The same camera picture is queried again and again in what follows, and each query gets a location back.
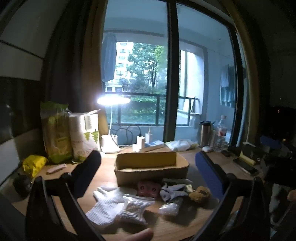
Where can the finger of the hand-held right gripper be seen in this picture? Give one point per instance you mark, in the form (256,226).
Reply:
(269,141)

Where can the white plug adapter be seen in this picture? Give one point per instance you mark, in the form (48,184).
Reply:
(149,136)

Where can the white cloth pack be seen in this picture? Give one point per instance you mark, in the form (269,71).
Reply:
(181,144)

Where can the pink plush toy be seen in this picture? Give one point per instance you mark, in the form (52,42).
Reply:
(148,188)

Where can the brown plush toy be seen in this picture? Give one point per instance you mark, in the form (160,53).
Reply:
(200,195)

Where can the cardboard box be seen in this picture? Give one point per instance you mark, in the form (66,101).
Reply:
(150,176)

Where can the clear water bottle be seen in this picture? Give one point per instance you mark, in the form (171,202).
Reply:
(219,136)

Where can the white desk lamp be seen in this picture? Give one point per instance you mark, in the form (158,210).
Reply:
(109,143)

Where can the light hanging garment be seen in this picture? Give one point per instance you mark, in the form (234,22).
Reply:
(227,88)

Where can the dark curtain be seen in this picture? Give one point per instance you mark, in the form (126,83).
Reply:
(69,58)

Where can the white knit glove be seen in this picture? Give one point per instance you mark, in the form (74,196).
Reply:
(104,208)

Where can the dark window frame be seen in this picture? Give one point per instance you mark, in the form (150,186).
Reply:
(172,69)

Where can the person's right hand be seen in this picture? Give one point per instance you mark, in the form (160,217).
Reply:
(291,195)

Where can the dark round object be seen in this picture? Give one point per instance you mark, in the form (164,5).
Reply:
(22,185)

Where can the clear bubble wrap bag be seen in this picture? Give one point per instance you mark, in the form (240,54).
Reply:
(170,208)

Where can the grey dotted glove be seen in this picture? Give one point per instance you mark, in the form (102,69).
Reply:
(171,192)

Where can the yellow packet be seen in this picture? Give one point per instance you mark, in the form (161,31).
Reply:
(34,163)

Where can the steel thermos cup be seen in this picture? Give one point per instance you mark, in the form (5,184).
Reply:
(205,134)

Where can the black phone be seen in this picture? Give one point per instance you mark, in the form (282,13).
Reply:
(246,166)

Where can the green tissue pack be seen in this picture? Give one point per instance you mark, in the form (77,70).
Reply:
(56,134)

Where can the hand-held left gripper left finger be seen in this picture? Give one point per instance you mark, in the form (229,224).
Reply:
(89,166)

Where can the white earbud case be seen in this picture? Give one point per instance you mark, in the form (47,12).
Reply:
(207,149)

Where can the balcony railing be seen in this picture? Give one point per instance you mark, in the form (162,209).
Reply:
(148,93)

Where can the small white stick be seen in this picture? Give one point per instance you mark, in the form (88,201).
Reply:
(56,168)

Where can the white power strip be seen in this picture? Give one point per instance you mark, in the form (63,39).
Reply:
(157,144)

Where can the black box with yellow item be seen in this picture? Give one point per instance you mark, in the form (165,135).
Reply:
(252,151)

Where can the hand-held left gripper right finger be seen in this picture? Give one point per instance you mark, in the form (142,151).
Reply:
(208,173)

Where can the dark hanging garment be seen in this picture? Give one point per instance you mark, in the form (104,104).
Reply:
(108,58)

